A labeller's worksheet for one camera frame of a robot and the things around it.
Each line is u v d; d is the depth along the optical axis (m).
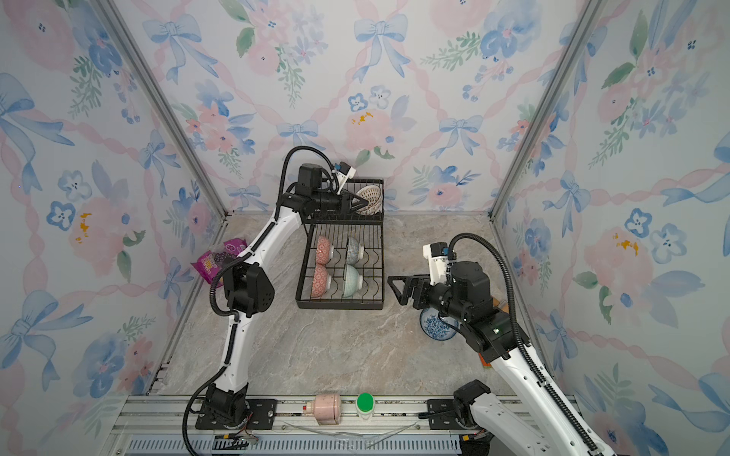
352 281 0.90
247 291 0.61
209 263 0.98
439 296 0.58
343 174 0.81
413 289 0.59
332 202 0.82
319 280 0.88
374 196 0.95
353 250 0.95
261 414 0.75
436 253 0.60
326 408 0.68
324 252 0.96
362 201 0.87
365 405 0.68
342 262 1.03
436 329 0.88
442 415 0.73
